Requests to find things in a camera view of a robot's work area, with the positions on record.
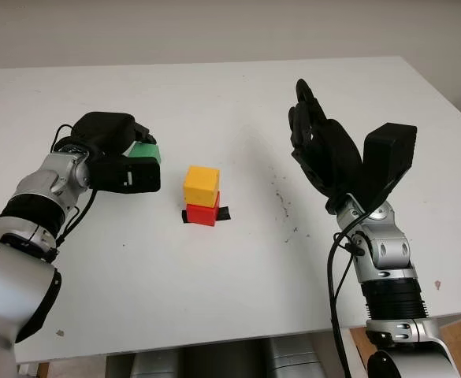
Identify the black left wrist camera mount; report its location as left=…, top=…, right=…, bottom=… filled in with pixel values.
left=90, top=155, right=162, bottom=195

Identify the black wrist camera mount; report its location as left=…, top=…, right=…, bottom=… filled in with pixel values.
left=356, top=122, right=418, bottom=208
left=90, top=155, right=162, bottom=195

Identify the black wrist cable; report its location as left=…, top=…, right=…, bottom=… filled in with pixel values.
left=50, top=124, right=97, bottom=253
left=326, top=214, right=373, bottom=378

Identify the red wooden block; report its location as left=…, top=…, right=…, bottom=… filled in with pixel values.
left=185, top=191, right=221, bottom=228

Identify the black tape strip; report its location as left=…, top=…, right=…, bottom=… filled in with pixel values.
left=181, top=206, right=231, bottom=225

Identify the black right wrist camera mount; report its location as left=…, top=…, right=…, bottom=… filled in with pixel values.
left=356, top=122, right=418, bottom=208

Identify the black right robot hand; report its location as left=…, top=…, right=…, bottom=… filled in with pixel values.
left=288, top=78, right=363, bottom=213

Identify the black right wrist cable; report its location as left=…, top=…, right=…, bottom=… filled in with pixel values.
left=326, top=214, right=373, bottom=378

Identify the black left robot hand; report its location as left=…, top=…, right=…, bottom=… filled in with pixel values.
left=72, top=111, right=156, bottom=158

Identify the yellow wooden block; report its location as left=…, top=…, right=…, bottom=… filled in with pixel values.
left=183, top=165, right=221, bottom=208

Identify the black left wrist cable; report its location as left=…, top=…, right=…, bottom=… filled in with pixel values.
left=50, top=124, right=97, bottom=253

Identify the green wooden block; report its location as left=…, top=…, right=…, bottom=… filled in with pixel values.
left=128, top=142, right=163, bottom=163

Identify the grey right robot leg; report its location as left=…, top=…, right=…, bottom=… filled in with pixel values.
left=269, top=336, right=329, bottom=378

